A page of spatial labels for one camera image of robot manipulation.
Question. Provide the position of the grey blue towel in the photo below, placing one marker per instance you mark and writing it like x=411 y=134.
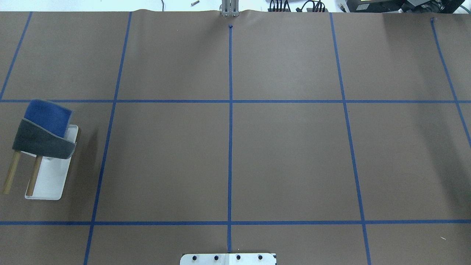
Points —
x=42 y=130

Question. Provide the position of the white towel rack base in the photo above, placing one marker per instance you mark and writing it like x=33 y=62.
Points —
x=51 y=179

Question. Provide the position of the white bolted mounting plate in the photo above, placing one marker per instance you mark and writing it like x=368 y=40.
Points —
x=229 y=259

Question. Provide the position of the aluminium frame post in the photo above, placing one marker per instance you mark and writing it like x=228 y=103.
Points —
x=230 y=8

